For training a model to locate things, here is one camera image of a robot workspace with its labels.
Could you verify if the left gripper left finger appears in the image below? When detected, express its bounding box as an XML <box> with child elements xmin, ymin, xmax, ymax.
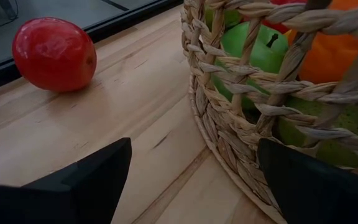
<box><xmin>0</xmin><ymin>138</ymin><xmax>132</xmax><ymax>224</ymax></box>

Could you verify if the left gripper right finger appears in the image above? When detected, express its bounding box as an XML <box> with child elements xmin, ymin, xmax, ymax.
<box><xmin>257</xmin><ymin>138</ymin><xmax>358</xmax><ymax>224</ymax></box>

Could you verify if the green pear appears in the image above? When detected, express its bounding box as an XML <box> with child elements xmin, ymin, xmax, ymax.
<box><xmin>273</xmin><ymin>96</ymin><xmax>358</xmax><ymax>170</ymax></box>

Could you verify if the orange persimmon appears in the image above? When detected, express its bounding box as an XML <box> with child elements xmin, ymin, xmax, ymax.
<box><xmin>286</xmin><ymin>0</ymin><xmax>358</xmax><ymax>85</ymax></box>

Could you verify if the glossy red tomato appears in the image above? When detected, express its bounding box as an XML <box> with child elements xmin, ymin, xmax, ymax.
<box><xmin>12</xmin><ymin>17</ymin><xmax>98</xmax><ymax>93</ymax></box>

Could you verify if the green apple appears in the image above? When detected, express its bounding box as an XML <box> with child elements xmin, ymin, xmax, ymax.
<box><xmin>211</xmin><ymin>21</ymin><xmax>290</xmax><ymax>110</ymax></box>

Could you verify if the red pomegranate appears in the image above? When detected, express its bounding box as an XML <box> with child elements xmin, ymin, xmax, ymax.
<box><xmin>261</xmin><ymin>0</ymin><xmax>307</xmax><ymax>34</ymax></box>

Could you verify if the woven straw basket with handles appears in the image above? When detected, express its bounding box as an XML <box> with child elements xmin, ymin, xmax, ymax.
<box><xmin>180</xmin><ymin>0</ymin><xmax>358</xmax><ymax>224</ymax></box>

